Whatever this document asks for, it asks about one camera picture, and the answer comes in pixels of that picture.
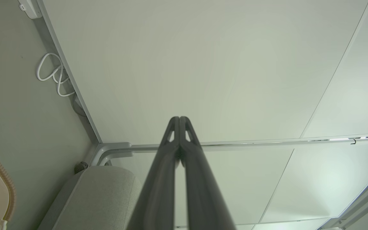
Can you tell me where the white cable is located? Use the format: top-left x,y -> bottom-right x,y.
36,52 -> 76,97

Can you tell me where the grey fabric sofa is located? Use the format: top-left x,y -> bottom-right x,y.
38,165 -> 143,230

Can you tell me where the grey partition bottom rail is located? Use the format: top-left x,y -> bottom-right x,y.
36,0 -> 103,144

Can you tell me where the white power strip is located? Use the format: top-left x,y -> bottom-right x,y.
18,0 -> 43,19

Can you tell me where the grey curved partition foot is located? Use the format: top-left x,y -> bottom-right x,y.
99,151 -> 134,166
90,142 -> 132,166

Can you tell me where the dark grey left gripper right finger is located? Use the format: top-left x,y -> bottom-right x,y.
180,116 -> 237,230

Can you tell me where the grey partition post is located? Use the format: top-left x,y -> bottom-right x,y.
318,160 -> 368,230
130,133 -> 368,154

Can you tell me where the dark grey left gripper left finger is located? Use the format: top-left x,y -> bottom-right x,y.
126,117 -> 180,230

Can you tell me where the black caster wheel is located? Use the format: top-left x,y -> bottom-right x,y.
74,161 -> 89,174

